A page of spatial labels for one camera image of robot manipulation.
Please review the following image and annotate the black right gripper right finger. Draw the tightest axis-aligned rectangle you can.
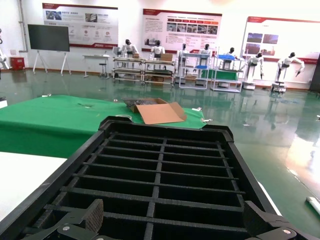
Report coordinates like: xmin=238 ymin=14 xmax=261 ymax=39
xmin=243 ymin=200 xmax=311 ymax=240

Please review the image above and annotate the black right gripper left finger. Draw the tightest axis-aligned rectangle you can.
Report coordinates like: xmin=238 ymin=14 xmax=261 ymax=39
xmin=22 ymin=198 xmax=105 ymax=240

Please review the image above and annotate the black slotted plastic container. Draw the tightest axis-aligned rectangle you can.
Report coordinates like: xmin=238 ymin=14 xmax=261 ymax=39
xmin=0 ymin=115 xmax=301 ymax=240

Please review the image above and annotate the flat open cardboard box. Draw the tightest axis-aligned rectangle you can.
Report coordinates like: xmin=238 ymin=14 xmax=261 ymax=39
xmin=128 ymin=97 xmax=188 ymax=125

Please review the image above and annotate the red floor box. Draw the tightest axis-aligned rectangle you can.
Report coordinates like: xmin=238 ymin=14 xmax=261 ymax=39
xmin=9 ymin=56 xmax=25 ymax=72

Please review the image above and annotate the white tube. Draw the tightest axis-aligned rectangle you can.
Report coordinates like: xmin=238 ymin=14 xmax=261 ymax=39
xmin=306 ymin=196 xmax=320 ymax=215

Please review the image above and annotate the green tablecloth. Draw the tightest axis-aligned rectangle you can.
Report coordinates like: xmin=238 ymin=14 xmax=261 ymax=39
xmin=0 ymin=94 xmax=207 ymax=159

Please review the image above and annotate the dark packing sheet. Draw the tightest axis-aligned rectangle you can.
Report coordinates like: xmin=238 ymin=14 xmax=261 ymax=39
xmin=123 ymin=97 xmax=161 ymax=109

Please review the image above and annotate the white shelf rack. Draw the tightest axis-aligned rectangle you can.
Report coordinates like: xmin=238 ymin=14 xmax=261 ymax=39
xmin=177 ymin=49 xmax=209 ymax=90
xmin=210 ymin=53 xmax=244 ymax=93

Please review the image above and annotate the black stool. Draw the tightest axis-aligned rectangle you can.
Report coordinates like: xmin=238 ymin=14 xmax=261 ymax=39
xmin=98 ymin=62 xmax=110 ymax=80

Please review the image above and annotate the dark cabinet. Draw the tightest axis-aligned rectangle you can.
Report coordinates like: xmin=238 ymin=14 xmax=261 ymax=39
xmin=309 ymin=51 xmax=320 ymax=92

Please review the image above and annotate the white side table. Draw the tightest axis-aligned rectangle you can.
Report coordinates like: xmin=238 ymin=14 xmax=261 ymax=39
xmin=82 ymin=53 xmax=111 ymax=78

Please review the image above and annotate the black screen on white stand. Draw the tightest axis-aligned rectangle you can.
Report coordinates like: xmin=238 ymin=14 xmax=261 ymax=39
xmin=27 ymin=24 xmax=72 ymax=76

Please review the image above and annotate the white pipe frame workbench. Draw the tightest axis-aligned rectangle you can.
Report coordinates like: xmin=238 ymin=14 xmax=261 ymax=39
xmin=111 ymin=56 xmax=146 ymax=83
xmin=143 ymin=59 xmax=176 ymax=86

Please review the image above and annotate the red white wall poster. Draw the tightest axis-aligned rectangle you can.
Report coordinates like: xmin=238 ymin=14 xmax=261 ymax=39
xmin=141 ymin=8 xmax=223 ymax=53
xmin=241 ymin=16 xmax=320 ymax=62
xmin=41 ymin=2 xmax=119 ymax=48

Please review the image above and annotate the grey wall pipe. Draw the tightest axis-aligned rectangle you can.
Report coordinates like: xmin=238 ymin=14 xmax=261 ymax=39
xmin=21 ymin=0 xmax=28 ymax=53

